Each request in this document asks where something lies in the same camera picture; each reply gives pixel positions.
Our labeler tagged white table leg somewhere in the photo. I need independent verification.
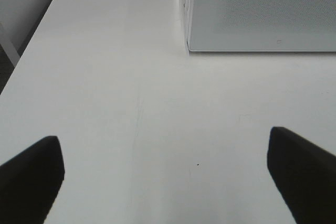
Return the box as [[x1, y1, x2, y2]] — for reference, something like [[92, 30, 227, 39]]
[[0, 24, 20, 68]]

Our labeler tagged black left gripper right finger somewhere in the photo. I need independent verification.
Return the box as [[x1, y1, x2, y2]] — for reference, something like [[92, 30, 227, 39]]
[[267, 126, 335, 223]]

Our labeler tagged white microwave door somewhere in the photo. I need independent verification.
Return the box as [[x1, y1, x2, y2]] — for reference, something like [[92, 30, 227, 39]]
[[188, 0, 335, 51]]

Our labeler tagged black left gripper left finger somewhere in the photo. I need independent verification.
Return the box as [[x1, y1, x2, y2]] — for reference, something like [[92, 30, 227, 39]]
[[1, 136, 65, 223]]

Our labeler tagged white microwave oven body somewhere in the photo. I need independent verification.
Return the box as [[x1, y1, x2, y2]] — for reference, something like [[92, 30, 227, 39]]
[[182, 0, 193, 54]]

